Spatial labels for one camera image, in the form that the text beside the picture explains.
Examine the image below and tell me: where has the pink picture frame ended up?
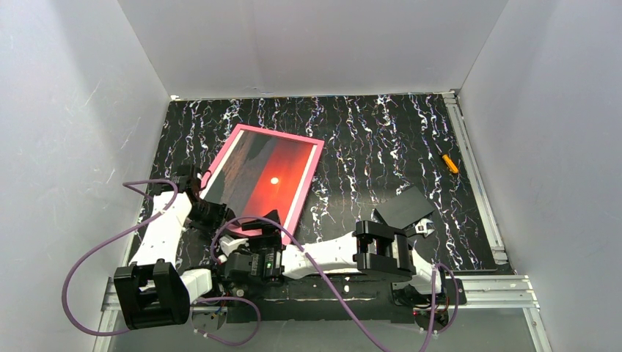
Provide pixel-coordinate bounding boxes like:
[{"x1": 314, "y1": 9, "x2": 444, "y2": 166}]
[{"x1": 200, "y1": 124, "x2": 324, "y2": 233}]

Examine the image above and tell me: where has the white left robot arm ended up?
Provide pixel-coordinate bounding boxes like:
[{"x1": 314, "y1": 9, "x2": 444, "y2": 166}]
[{"x1": 113, "y1": 164, "x2": 229, "y2": 330}]

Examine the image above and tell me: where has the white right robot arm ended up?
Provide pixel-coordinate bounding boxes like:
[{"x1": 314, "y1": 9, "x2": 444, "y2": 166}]
[{"x1": 210, "y1": 216, "x2": 442, "y2": 295}]

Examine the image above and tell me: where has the black Mercury box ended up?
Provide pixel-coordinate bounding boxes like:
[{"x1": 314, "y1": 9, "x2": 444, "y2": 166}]
[{"x1": 373, "y1": 186, "x2": 436, "y2": 230}]

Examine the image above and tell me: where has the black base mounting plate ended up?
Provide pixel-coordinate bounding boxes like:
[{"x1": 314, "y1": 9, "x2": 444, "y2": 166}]
[{"x1": 180, "y1": 276, "x2": 467, "y2": 326}]

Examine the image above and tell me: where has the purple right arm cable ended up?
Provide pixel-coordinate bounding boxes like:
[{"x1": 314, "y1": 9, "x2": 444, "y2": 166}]
[{"x1": 210, "y1": 216, "x2": 460, "y2": 352}]

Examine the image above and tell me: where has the aluminium rail frame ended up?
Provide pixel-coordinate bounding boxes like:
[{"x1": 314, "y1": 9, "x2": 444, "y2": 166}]
[{"x1": 100, "y1": 92, "x2": 552, "y2": 352}]

